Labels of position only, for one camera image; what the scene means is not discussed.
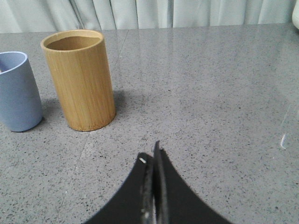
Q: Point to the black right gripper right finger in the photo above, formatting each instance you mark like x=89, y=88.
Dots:
x=175, y=202

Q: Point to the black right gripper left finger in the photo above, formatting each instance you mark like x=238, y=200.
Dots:
x=133, y=202

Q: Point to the blue plastic cup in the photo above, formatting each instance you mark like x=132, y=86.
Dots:
x=20, y=103

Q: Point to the bamboo cylinder holder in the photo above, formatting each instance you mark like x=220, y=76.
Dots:
x=78, y=64

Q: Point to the white object at edge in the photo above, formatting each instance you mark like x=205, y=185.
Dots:
x=295, y=15

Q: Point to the pale grey curtain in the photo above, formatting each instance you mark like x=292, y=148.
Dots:
x=58, y=15

